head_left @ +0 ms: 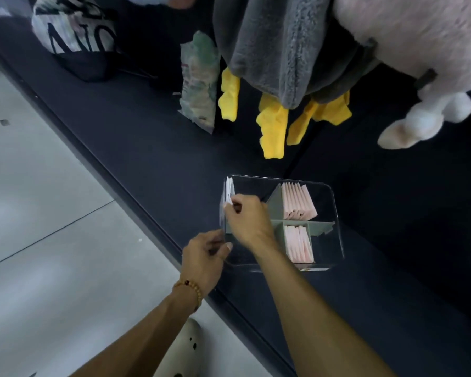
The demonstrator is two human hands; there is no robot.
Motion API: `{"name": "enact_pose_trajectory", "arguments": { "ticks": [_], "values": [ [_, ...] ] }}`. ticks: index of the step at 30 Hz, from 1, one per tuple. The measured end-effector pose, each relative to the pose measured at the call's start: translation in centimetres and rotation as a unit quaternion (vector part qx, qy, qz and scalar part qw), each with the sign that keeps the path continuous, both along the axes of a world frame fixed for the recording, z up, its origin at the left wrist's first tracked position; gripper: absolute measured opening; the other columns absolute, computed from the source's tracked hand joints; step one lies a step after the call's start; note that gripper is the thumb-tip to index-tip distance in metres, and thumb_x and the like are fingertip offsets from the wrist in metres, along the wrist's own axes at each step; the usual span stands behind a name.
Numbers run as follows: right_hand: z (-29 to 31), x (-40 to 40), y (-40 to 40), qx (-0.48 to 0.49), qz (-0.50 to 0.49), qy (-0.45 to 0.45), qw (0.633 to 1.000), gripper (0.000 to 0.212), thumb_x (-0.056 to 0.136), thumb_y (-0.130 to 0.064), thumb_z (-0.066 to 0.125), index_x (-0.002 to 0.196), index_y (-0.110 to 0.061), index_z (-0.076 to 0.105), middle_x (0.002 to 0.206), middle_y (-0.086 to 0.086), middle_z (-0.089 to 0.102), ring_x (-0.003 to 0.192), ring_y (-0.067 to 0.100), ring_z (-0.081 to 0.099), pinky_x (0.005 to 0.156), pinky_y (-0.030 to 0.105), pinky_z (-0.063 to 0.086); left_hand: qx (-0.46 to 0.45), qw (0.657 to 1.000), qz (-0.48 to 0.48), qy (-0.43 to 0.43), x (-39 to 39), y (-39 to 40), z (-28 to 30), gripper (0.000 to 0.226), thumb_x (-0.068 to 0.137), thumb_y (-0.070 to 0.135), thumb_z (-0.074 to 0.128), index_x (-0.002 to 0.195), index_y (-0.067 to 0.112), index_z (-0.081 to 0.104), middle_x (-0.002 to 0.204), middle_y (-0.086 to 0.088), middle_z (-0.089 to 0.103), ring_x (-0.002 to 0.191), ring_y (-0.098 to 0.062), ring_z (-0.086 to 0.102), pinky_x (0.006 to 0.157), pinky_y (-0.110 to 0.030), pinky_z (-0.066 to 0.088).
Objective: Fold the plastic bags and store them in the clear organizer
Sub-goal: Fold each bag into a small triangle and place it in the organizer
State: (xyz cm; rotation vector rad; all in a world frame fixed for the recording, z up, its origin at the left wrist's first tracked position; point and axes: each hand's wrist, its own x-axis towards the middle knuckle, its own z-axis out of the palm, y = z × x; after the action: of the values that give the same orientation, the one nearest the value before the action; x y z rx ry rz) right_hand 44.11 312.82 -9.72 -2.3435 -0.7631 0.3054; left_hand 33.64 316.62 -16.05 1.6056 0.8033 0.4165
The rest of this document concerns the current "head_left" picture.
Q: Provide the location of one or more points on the person's left hand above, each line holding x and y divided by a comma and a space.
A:
202, 263

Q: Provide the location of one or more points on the person's right hand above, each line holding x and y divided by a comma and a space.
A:
251, 223

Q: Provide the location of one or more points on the pink bags row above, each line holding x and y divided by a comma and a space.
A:
307, 247

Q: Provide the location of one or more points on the stack of polka dot bags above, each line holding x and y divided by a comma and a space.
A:
309, 206

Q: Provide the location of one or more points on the clear plastic organizer box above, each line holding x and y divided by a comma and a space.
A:
325, 200

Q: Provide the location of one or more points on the person's left forearm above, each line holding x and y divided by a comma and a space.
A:
141, 341

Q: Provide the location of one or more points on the person's right forearm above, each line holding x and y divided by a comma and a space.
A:
318, 321

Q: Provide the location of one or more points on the cream left clog shoe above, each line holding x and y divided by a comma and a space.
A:
180, 349

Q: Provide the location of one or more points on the dark blue sofa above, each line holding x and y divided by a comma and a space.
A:
141, 133

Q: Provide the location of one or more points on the grey plush toy yellow feet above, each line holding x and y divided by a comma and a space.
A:
278, 43

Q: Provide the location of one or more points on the pink plush toy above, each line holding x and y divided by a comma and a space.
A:
416, 35

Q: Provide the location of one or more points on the zebra striped bag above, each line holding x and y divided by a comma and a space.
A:
74, 35

